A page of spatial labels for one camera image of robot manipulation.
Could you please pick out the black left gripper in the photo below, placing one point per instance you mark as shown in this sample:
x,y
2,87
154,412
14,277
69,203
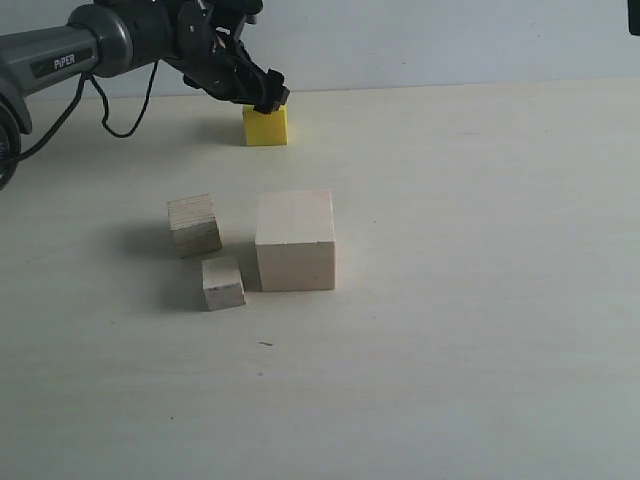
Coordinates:
x,y
208,51

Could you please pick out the yellow cube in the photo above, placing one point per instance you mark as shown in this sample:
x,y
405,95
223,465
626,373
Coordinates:
x,y
265,129

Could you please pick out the large pale wooden cube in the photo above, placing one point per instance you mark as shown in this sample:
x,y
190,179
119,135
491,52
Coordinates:
x,y
295,241

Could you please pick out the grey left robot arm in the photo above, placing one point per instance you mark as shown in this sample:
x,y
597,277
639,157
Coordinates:
x,y
105,39

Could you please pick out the medium layered plywood cube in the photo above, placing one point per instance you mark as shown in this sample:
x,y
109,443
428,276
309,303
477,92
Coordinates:
x,y
193,226

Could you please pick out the small pale wooden cube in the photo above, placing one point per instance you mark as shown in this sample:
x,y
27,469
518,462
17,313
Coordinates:
x,y
222,283

